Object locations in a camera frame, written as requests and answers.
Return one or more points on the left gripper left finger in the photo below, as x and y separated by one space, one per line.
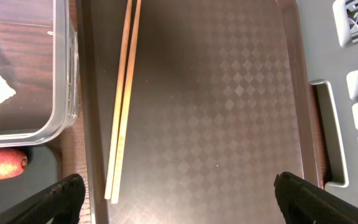
58 203

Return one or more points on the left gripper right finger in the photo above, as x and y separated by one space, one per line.
302 202

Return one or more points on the orange carrot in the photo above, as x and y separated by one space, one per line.
12 163

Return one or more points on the wooden chopstick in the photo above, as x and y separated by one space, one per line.
125 107
118 102

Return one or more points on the grey plastic dishwasher rack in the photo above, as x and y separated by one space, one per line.
330 36

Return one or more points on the black plastic tray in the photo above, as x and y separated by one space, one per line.
44 169

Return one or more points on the dark brown serving tray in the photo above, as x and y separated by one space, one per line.
220 105

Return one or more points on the clear plastic bin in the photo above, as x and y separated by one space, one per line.
39 60

